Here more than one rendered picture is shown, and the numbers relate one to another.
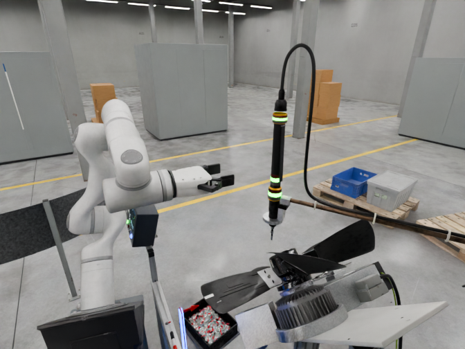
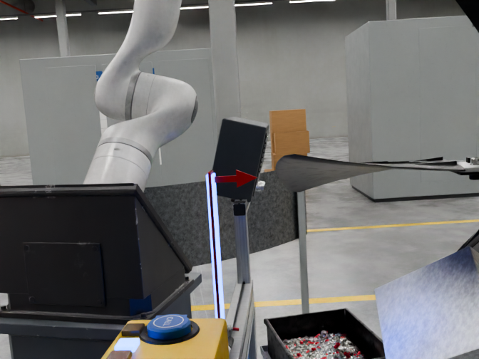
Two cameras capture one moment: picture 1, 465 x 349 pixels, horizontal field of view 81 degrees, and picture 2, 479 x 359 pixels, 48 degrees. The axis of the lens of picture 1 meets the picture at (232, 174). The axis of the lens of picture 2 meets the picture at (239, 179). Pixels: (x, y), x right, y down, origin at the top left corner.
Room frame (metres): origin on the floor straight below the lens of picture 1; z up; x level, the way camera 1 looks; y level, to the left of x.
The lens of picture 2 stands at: (0.05, -0.24, 1.27)
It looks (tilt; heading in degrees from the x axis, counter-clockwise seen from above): 7 degrees down; 32
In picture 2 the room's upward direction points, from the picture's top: 3 degrees counter-clockwise
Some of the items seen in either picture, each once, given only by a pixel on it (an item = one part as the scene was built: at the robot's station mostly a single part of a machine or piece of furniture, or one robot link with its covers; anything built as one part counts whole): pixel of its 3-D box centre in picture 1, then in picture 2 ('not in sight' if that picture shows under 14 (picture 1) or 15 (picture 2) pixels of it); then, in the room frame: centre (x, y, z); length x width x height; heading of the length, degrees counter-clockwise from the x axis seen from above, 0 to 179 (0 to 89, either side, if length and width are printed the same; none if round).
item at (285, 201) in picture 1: (276, 208); not in sight; (0.80, -0.15, 1.49); 0.09 x 0.07 x 0.10; 61
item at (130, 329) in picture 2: not in sight; (133, 329); (0.40, 0.10, 1.08); 0.02 x 0.02 x 0.01; 26
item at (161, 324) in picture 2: not in sight; (169, 328); (0.42, 0.07, 1.08); 0.04 x 0.04 x 0.02
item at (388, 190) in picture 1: (389, 190); not in sight; (3.27, -2.12, 0.31); 0.60 x 0.42 x 0.33; 129
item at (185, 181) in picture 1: (187, 181); not in sight; (0.67, 0.12, 1.65); 0.11 x 0.10 x 0.07; 117
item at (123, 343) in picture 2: not in sight; (127, 345); (0.38, 0.08, 1.08); 0.02 x 0.02 x 0.01; 26
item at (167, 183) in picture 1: (165, 185); not in sight; (0.65, 0.18, 1.65); 0.09 x 0.03 x 0.08; 27
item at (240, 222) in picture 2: (152, 265); (241, 242); (1.12, 0.42, 0.96); 0.03 x 0.03 x 0.20; 26
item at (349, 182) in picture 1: (353, 181); not in sight; (3.66, -1.81, 0.25); 0.60 x 0.41 x 0.22; 129
